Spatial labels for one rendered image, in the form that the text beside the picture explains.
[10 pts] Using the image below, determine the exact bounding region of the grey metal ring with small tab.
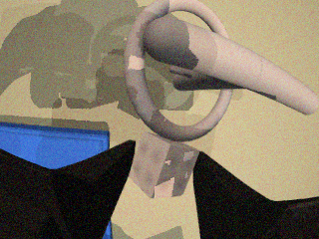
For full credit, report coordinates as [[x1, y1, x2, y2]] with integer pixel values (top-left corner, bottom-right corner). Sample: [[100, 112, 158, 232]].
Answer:
[[124, 0, 234, 199]]

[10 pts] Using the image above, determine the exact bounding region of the grey metal cross-bar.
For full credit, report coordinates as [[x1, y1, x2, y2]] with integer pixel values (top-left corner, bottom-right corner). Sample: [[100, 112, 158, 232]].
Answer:
[[143, 16, 319, 116]]

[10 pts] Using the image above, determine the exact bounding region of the blue tray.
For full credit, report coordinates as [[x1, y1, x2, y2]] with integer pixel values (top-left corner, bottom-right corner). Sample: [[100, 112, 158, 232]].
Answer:
[[0, 122, 111, 170]]

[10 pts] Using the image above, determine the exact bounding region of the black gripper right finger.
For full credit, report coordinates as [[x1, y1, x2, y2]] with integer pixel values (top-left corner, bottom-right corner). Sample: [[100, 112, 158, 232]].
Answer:
[[192, 151, 319, 239]]

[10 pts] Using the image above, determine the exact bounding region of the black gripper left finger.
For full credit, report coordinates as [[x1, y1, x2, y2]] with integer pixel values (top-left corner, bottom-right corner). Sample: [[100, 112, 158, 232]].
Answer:
[[0, 139, 137, 239]]

